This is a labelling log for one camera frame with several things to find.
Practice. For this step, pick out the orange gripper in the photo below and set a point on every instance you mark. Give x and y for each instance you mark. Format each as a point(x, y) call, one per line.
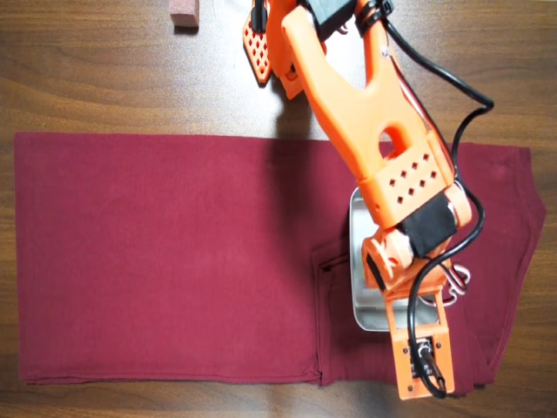
point(388, 297)

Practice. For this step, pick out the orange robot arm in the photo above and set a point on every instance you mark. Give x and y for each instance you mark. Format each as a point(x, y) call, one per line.
point(348, 100)

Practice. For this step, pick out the rectangular metal tray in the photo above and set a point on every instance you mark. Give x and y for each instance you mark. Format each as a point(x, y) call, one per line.
point(370, 311)

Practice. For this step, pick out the dark red cloth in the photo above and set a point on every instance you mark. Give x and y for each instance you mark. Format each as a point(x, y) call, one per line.
point(174, 261)

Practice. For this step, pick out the pink foam block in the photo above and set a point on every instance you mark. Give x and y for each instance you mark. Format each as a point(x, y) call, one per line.
point(185, 15)

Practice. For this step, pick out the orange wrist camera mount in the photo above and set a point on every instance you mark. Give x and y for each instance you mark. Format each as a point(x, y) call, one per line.
point(402, 370)

